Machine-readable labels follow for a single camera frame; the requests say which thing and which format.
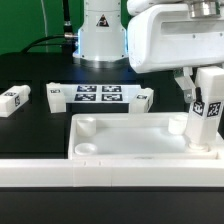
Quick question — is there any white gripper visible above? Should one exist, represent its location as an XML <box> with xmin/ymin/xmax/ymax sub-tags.
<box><xmin>127</xmin><ymin>0</ymin><xmax>224</xmax><ymax>103</ymax></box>

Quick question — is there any white desk top tray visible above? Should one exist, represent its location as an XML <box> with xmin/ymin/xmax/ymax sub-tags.
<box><xmin>68</xmin><ymin>113</ymin><xmax>224</xmax><ymax>160</ymax></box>

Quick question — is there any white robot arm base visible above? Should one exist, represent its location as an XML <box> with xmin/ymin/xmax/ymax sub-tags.
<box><xmin>73</xmin><ymin>0</ymin><xmax>128</xmax><ymax>69</ymax></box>

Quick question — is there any white front fence bar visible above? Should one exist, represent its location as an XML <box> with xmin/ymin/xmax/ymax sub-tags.
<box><xmin>0</xmin><ymin>159</ymin><xmax>224</xmax><ymax>187</ymax></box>

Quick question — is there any white tag mat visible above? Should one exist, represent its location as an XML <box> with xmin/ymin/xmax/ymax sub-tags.
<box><xmin>61</xmin><ymin>84</ymin><xmax>141</xmax><ymax>103</ymax></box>

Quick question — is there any black cable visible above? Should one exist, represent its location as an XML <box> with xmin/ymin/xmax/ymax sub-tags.
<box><xmin>20</xmin><ymin>0</ymin><xmax>80</xmax><ymax>54</ymax></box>

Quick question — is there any white thin cable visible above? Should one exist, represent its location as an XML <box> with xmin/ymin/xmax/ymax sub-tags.
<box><xmin>40</xmin><ymin>0</ymin><xmax>50</xmax><ymax>54</ymax></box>

